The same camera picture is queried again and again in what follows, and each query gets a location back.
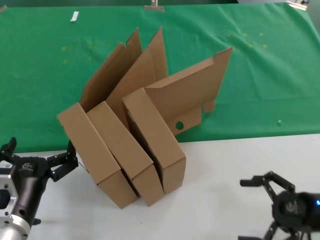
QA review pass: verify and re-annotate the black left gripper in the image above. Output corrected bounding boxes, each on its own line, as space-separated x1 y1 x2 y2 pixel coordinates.
0 136 79 220

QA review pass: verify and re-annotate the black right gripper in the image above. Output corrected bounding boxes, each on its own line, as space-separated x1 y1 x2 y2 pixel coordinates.
237 170 320 240

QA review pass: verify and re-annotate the brown cardboard mailer box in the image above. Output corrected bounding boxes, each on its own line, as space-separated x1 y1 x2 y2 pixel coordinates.
56 27 143 210
121 46 234 195
86 26 168 207

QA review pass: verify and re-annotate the green table cloth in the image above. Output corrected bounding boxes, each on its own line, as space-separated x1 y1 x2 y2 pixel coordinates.
0 2 320 154

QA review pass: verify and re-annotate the metal table clamp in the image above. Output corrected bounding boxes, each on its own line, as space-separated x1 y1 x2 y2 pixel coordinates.
143 0 165 12
286 0 310 11

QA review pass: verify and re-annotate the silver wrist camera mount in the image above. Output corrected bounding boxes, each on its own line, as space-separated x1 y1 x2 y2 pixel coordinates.
0 162 20 221

